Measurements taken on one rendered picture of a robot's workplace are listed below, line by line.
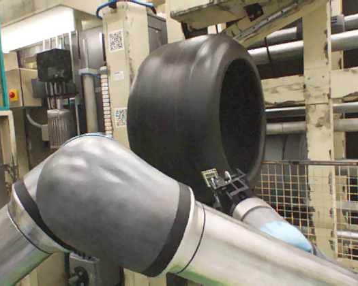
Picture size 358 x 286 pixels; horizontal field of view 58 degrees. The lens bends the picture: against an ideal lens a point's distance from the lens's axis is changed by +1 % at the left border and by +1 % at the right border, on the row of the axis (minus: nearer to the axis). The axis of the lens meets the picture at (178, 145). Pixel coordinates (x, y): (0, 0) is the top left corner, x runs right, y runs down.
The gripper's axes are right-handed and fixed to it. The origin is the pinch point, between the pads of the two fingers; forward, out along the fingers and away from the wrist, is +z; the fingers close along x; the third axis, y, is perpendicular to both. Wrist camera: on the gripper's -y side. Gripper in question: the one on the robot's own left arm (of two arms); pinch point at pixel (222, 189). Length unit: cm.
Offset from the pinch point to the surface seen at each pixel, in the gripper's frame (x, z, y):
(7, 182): 66, 47, 17
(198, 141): 0.0, 8.1, 11.7
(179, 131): 3.7, 9.7, 16.1
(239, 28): -42, 63, 35
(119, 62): 11, 53, 41
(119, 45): 8, 54, 46
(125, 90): 13, 51, 30
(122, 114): 18, 51, 22
